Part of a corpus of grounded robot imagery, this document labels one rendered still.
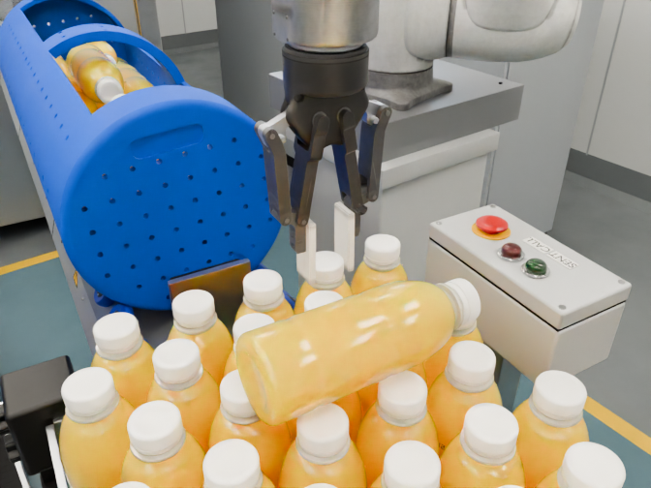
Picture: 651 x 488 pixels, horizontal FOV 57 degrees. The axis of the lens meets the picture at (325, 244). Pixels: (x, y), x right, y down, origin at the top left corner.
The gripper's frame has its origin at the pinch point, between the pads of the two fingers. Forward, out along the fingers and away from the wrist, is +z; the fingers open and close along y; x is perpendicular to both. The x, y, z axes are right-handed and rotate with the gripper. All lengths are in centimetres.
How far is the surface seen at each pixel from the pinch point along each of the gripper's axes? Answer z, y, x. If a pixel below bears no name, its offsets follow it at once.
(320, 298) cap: 2.0, 3.7, 5.6
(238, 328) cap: 2.0, 12.2, 5.9
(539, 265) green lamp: 1.2, -17.7, 12.6
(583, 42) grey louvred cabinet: 20, -171, -107
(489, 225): 1.1, -19.0, 4.0
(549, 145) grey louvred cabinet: 60, -163, -106
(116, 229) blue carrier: 2.9, 17.4, -18.8
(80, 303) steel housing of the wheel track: 26, 22, -40
